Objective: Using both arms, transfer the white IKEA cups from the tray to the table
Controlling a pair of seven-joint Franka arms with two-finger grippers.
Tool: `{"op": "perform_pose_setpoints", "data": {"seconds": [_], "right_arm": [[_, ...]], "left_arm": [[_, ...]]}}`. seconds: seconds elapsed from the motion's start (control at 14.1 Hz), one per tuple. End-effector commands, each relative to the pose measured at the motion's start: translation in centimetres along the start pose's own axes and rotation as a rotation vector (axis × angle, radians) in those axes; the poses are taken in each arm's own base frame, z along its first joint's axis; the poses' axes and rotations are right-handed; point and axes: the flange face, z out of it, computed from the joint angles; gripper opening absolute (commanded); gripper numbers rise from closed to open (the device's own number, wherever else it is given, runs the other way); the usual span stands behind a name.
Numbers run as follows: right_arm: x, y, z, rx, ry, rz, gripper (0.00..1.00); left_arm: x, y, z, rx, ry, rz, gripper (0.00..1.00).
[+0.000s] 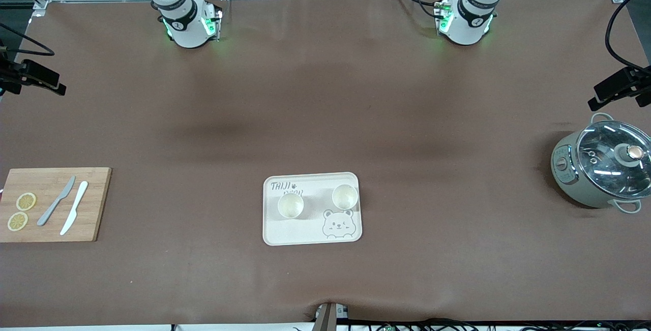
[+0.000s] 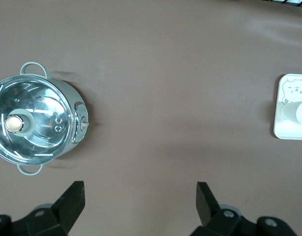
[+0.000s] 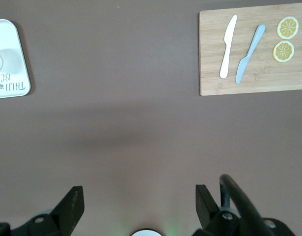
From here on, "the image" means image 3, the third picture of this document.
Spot white plastic knife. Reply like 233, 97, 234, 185
219, 15, 239, 80

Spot grey plastic knife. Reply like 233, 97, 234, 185
235, 24, 267, 85

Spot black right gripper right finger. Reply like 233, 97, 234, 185
195, 184, 220, 230

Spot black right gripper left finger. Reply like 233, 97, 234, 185
52, 185, 85, 236

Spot yellow lemon slice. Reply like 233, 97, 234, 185
272, 40, 295, 63
276, 16, 300, 40

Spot bamboo cutting board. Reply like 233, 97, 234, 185
198, 1, 302, 97

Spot brown table cover mat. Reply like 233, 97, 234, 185
0, 0, 302, 236

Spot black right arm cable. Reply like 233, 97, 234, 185
219, 174, 276, 236

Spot cream bear print tray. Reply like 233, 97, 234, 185
0, 19, 31, 100

